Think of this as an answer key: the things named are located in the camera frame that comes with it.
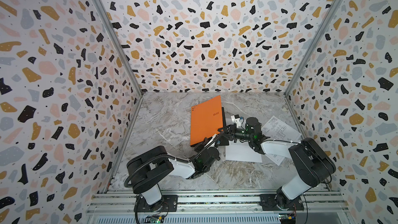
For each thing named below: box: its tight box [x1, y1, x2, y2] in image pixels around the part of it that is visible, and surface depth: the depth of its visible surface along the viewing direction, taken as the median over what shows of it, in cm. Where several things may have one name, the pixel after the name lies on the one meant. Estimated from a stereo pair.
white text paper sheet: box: [225, 140, 263, 163], surface depth 92 cm
